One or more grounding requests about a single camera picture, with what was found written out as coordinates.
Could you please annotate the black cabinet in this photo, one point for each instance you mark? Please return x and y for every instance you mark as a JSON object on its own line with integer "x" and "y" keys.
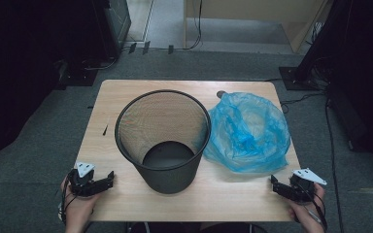
{"x": 115, "y": 22}

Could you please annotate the black mesh trash bin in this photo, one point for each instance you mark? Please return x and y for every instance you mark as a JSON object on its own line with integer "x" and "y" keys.
{"x": 162, "y": 142}

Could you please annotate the small black sliver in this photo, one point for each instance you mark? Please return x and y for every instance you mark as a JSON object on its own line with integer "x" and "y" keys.
{"x": 105, "y": 130}

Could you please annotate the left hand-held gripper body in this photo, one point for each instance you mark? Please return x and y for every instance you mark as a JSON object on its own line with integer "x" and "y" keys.
{"x": 83, "y": 181}

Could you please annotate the wooden partition board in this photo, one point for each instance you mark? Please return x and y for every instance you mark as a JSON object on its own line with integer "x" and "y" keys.
{"x": 246, "y": 9}

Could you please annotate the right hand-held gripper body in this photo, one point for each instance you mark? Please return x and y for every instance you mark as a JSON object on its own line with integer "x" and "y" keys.
{"x": 301, "y": 186}

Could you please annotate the blue plastic trash bag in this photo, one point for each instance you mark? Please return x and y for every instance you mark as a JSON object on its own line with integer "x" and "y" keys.
{"x": 249, "y": 132}

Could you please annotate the person's right hand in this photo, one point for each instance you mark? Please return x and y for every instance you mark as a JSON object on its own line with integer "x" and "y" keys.
{"x": 306, "y": 215}

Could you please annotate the black stand base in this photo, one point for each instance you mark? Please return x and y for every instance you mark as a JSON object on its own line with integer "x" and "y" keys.
{"x": 77, "y": 76}
{"x": 293, "y": 79}

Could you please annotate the small black floor bracket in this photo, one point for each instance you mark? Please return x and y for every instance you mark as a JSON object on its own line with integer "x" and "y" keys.
{"x": 146, "y": 47}
{"x": 132, "y": 48}
{"x": 171, "y": 49}

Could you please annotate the person's left hand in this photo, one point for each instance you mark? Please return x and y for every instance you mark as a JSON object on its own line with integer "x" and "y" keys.
{"x": 79, "y": 210}

